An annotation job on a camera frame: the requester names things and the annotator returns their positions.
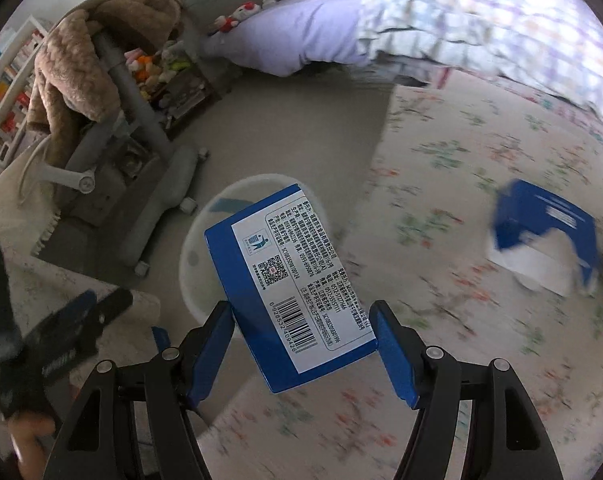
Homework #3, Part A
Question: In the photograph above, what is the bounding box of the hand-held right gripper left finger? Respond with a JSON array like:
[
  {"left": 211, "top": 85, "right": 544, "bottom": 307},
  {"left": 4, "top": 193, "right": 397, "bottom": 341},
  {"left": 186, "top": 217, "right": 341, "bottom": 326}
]
[{"left": 42, "top": 301, "right": 236, "bottom": 480}]

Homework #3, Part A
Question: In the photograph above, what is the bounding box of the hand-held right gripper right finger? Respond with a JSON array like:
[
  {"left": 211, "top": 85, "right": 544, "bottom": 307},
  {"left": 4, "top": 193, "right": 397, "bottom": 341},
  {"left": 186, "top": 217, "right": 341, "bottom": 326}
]
[{"left": 369, "top": 300, "right": 565, "bottom": 480}]

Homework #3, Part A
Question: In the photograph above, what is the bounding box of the translucent white bin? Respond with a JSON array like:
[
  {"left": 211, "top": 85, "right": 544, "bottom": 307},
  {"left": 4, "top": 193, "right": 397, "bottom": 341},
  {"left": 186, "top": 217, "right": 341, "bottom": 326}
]
[{"left": 178, "top": 174, "right": 342, "bottom": 326}]

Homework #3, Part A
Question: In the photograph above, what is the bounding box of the blue box with white label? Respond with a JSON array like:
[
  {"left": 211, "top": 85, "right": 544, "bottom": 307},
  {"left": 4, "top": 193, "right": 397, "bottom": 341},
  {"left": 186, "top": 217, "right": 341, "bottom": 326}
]
[{"left": 204, "top": 183, "right": 379, "bottom": 394}]

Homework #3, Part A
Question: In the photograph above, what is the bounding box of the person's left hand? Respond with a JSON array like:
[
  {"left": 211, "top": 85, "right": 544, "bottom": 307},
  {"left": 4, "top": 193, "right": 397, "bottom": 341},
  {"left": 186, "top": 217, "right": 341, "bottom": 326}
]
[{"left": 8, "top": 412, "right": 59, "bottom": 480}]

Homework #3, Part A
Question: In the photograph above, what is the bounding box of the small floral mat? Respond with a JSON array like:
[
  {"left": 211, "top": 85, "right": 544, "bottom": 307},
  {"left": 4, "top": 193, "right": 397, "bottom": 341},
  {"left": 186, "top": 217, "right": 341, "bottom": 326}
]
[{"left": 0, "top": 252, "right": 162, "bottom": 461}]

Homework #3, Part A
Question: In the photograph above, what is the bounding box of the cream fringed cloth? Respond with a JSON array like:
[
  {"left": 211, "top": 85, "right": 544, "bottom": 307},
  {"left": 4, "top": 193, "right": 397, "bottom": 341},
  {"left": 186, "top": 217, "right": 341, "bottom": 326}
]
[{"left": 0, "top": 152, "right": 62, "bottom": 257}]

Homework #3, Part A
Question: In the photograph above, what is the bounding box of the grey wheeled chair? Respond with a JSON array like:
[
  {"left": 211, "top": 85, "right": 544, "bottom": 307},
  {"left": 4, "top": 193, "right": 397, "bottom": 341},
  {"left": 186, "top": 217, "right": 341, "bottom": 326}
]
[{"left": 46, "top": 30, "right": 207, "bottom": 276}]

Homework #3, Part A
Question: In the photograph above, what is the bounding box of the white bookshelf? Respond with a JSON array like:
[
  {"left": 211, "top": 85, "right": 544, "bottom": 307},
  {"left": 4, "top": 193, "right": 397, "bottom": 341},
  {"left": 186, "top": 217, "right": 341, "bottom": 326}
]
[{"left": 0, "top": 15, "right": 52, "bottom": 161}]

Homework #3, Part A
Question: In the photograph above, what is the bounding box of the open blue and white box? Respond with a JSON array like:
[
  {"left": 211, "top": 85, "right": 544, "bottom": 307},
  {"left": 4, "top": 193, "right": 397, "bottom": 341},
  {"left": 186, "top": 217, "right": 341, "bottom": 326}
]
[{"left": 486, "top": 178, "right": 602, "bottom": 297}]

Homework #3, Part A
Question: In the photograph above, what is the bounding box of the dark low shelf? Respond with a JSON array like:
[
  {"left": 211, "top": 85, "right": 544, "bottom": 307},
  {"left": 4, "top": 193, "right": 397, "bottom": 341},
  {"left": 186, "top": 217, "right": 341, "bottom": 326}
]
[{"left": 151, "top": 60, "right": 223, "bottom": 131}]

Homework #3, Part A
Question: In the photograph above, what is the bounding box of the brown fleece blanket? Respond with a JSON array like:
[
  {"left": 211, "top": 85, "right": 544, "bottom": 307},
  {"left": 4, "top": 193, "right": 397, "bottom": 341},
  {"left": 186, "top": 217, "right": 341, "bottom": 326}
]
[{"left": 28, "top": 0, "right": 182, "bottom": 168}]

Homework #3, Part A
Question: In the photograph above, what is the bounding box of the pile of small plush toys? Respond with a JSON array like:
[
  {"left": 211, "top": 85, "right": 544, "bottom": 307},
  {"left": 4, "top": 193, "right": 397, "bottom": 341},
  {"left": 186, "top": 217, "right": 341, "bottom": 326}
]
[{"left": 125, "top": 42, "right": 192, "bottom": 98}]

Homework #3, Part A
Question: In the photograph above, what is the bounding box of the folded grey bedding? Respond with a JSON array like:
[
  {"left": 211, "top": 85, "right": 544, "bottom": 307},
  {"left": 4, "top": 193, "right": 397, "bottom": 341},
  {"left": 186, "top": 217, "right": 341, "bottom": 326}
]
[{"left": 371, "top": 52, "right": 449, "bottom": 86}]

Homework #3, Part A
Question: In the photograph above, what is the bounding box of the grey headboard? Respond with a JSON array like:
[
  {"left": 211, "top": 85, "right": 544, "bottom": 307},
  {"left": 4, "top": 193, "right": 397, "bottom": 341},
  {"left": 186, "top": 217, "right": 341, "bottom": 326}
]
[{"left": 176, "top": 0, "right": 292, "bottom": 51}]

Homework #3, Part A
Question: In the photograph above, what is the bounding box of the lilac pillow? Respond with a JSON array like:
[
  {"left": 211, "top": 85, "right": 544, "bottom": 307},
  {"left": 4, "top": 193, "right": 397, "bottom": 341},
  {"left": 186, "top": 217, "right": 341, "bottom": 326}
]
[{"left": 204, "top": 0, "right": 382, "bottom": 78}]

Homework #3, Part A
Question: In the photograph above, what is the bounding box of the white checked quilt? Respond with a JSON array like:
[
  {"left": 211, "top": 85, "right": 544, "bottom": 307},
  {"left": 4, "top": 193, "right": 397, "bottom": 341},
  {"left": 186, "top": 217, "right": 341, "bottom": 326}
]
[{"left": 356, "top": 0, "right": 603, "bottom": 126}]

